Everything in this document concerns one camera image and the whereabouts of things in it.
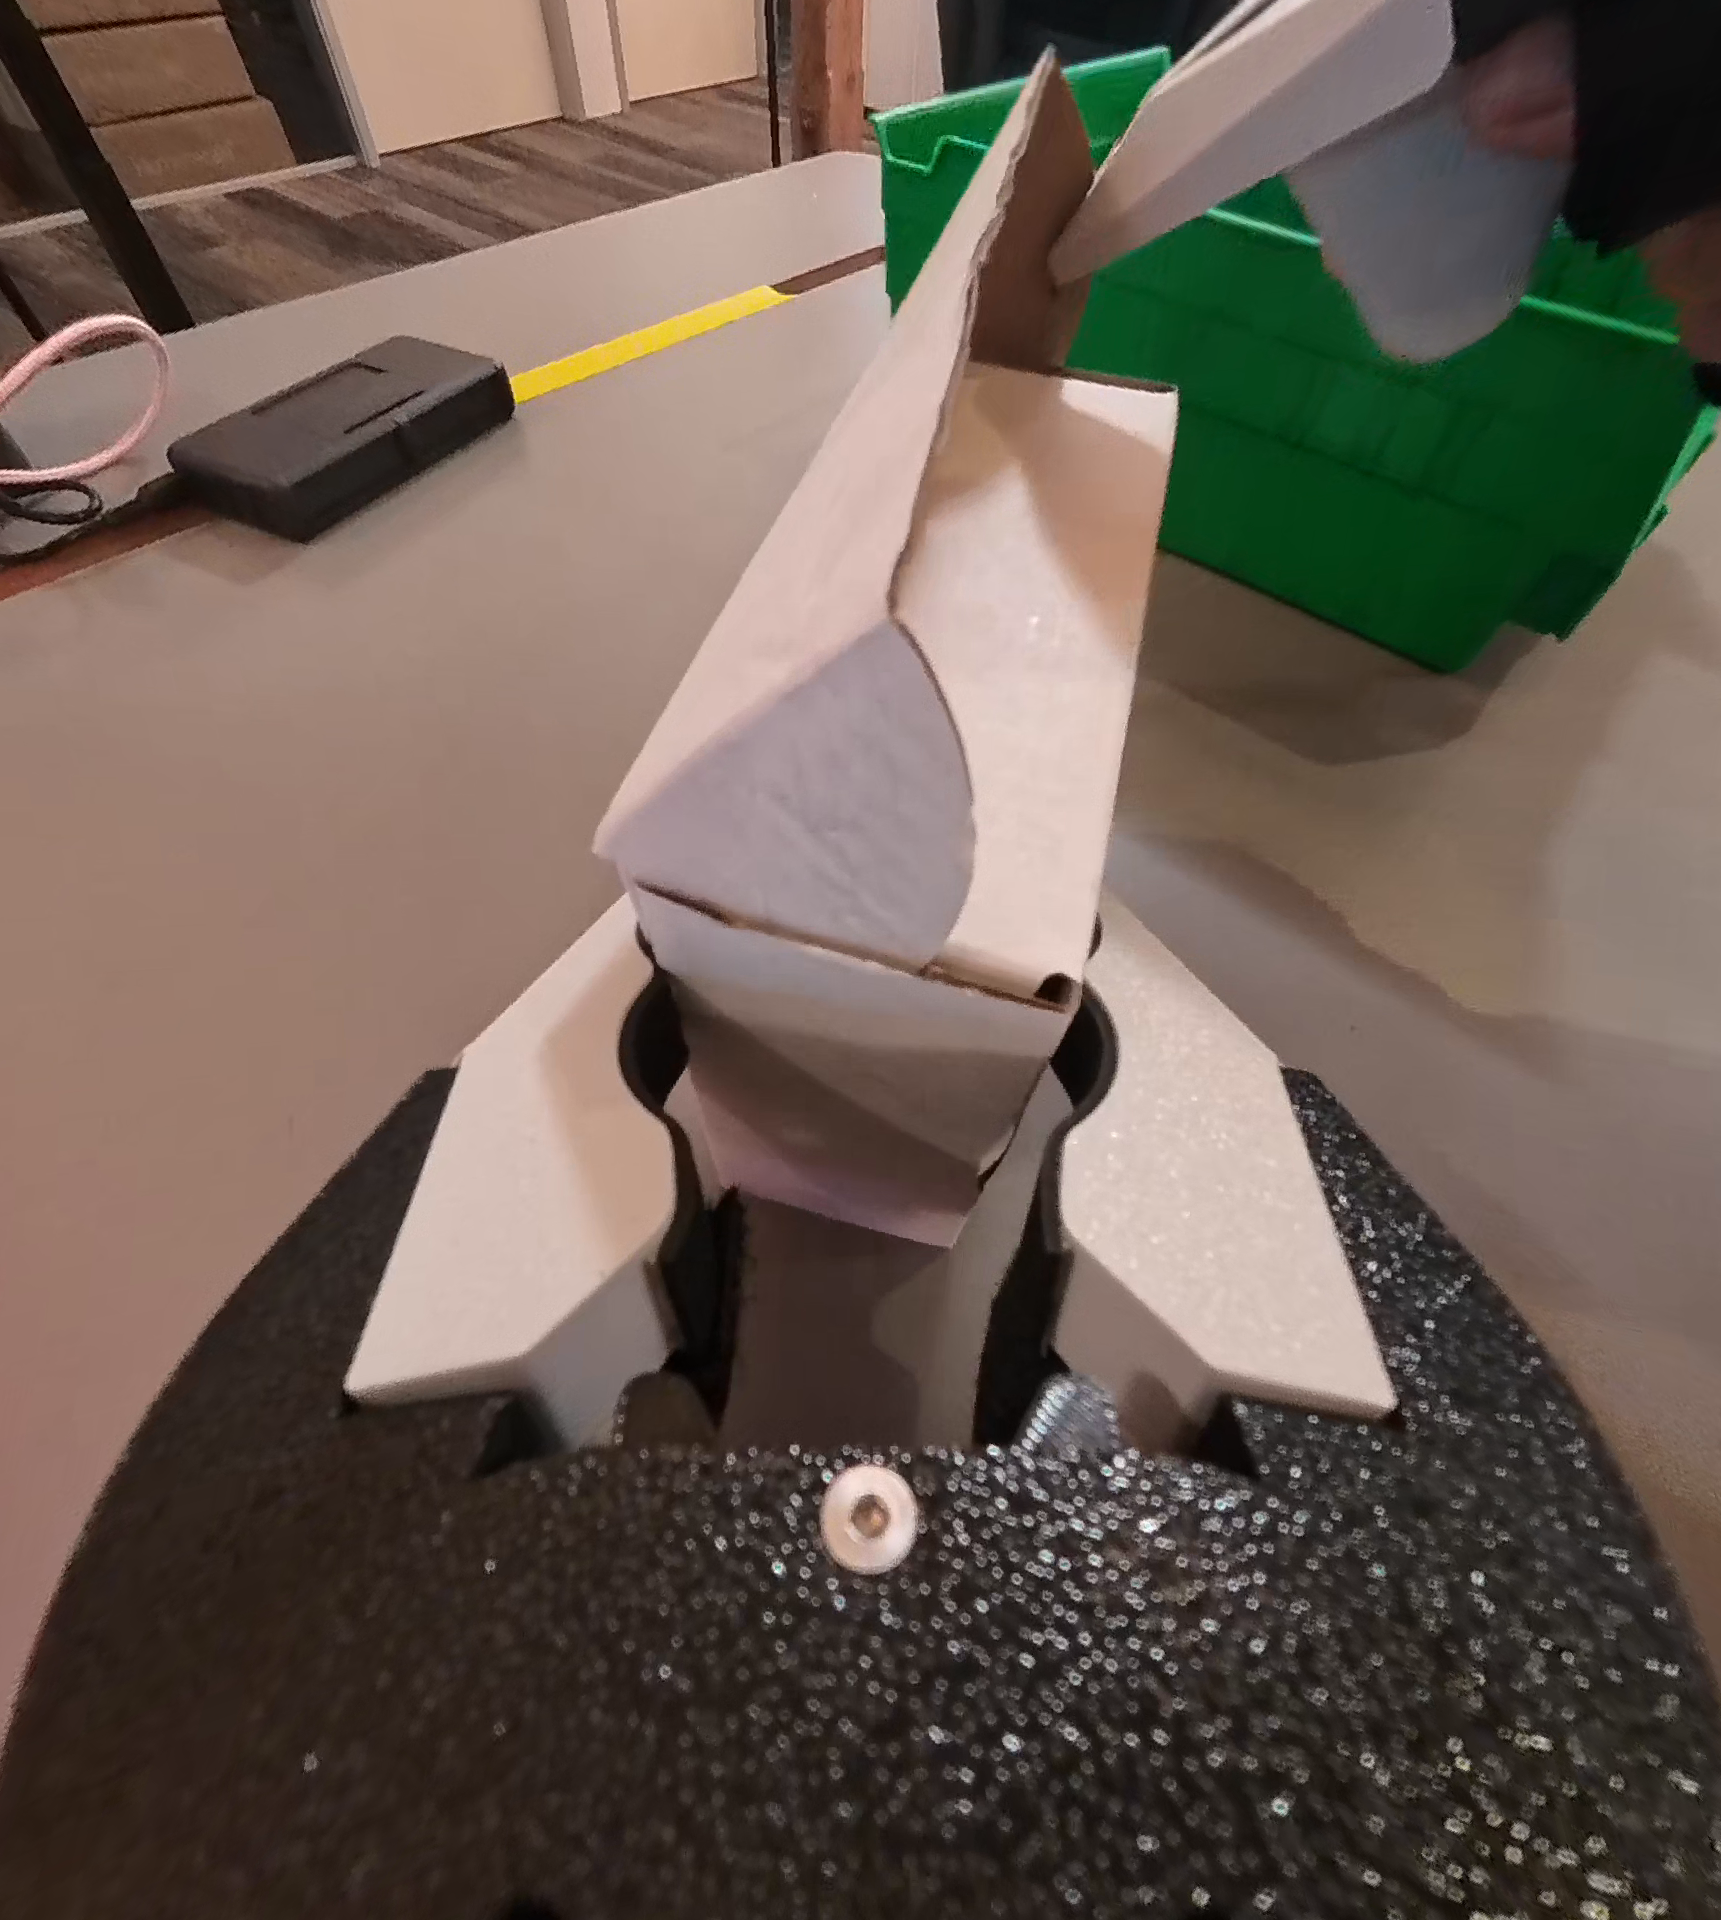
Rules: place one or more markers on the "stack of cardboard boxes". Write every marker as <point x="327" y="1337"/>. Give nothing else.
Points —
<point x="155" y="89"/>

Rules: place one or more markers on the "black stand pole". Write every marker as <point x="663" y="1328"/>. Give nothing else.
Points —
<point x="95" y="165"/>

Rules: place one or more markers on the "white cardboard mailer box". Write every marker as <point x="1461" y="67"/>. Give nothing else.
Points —
<point x="933" y="661"/>

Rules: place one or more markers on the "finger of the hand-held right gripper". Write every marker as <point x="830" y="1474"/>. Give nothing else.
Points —
<point x="1250" y="120"/>

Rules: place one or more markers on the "green plastic bin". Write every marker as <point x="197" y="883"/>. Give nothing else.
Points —
<point x="1338" y="435"/>

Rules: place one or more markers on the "yellow tape strip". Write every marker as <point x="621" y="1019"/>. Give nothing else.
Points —
<point x="648" y="341"/>

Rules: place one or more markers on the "wooden post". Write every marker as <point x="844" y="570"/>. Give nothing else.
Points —
<point x="834" y="67"/>

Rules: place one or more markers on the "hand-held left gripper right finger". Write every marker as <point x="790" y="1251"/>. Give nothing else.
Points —
<point x="1191" y="1200"/>

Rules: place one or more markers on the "black rectangular case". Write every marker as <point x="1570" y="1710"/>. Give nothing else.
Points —
<point x="341" y="435"/>

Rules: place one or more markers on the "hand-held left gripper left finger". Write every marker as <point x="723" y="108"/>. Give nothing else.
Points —
<point x="501" y="1200"/>

